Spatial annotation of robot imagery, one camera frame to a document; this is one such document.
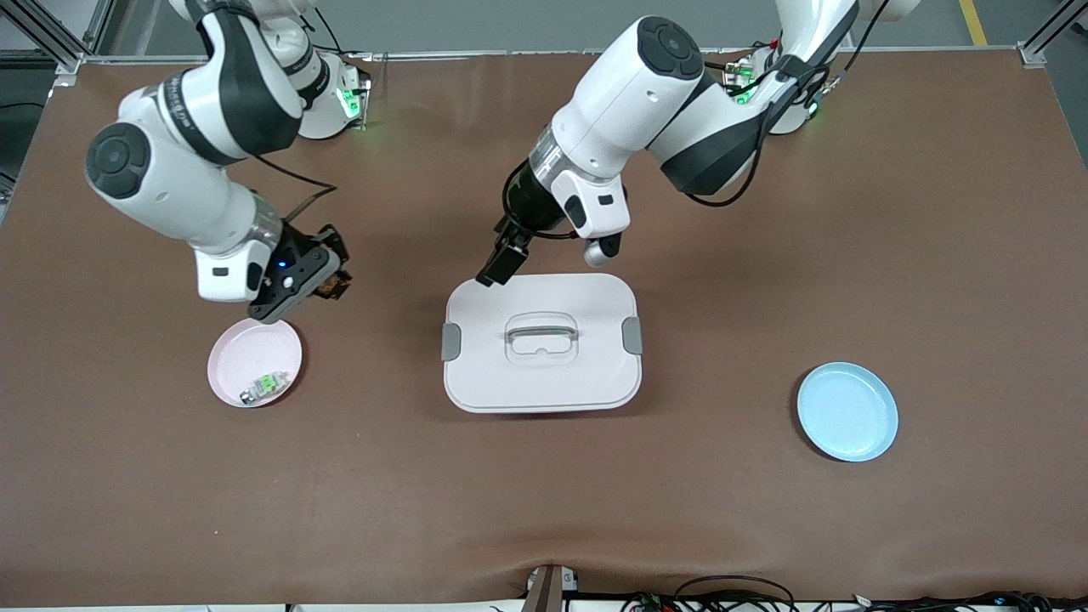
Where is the pink round plate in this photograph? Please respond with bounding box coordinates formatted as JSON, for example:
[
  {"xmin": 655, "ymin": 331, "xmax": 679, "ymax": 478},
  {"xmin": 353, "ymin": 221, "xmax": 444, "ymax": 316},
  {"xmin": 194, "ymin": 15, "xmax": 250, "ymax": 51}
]
[{"xmin": 207, "ymin": 315, "xmax": 304, "ymax": 410}]

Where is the brown table mat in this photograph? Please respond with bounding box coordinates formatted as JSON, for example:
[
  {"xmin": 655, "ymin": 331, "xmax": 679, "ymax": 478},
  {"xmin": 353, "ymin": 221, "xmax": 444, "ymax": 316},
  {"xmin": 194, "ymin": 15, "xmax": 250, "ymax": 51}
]
[{"xmin": 0, "ymin": 49, "xmax": 1088, "ymax": 609}]

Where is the light blue round plate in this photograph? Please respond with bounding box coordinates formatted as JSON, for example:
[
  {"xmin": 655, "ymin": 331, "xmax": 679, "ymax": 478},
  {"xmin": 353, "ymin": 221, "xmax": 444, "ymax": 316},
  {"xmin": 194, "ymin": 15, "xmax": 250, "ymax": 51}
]
[{"xmin": 796, "ymin": 361, "xmax": 900, "ymax": 464}]

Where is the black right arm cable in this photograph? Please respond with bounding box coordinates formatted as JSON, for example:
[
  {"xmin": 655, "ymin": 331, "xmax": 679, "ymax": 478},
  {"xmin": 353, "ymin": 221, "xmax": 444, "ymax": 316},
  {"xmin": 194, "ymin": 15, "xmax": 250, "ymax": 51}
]
[{"xmin": 252, "ymin": 151, "xmax": 338, "ymax": 224}]

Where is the green push-button switch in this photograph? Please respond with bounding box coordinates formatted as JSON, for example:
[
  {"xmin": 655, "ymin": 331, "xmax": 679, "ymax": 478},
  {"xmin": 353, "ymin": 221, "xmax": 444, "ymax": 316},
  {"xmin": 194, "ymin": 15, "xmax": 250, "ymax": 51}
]
[{"xmin": 239, "ymin": 372, "xmax": 290, "ymax": 405}]

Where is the white lidded box with handle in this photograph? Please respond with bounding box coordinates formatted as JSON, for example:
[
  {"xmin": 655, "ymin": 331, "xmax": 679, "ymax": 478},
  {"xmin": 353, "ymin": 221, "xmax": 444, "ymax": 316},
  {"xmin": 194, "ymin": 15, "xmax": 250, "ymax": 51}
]
[{"xmin": 440, "ymin": 272, "xmax": 644, "ymax": 415}]

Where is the aluminium frame post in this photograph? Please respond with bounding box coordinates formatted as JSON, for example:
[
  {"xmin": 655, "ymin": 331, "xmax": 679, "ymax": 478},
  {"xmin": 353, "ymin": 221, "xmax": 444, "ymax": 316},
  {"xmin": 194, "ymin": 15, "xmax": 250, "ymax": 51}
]
[
  {"xmin": 0, "ymin": 0, "xmax": 116, "ymax": 77},
  {"xmin": 1018, "ymin": 0, "xmax": 1088, "ymax": 69}
]

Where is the brown camera mount post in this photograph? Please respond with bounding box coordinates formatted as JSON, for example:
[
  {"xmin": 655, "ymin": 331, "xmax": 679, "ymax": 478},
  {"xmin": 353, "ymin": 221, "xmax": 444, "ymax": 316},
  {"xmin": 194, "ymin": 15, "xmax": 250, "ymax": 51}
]
[{"xmin": 523, "ymin": 564, "xmax": 581, "ymax": 612}]

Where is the looped black cable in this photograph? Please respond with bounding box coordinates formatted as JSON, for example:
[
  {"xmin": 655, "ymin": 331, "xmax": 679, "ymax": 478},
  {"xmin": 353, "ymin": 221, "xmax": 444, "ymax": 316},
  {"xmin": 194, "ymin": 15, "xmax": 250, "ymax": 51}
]
[{"xmin": 676, "ymin": 575, "xmax": 797, "ymax": 612}]

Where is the black cable bundle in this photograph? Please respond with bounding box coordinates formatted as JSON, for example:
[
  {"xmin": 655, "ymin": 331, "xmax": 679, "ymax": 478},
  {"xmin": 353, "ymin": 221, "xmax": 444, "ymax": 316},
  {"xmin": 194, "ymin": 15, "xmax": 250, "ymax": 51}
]
[{"xmin": 620, "ymin": 591, "xmax": 1088, "ymax": 612}]

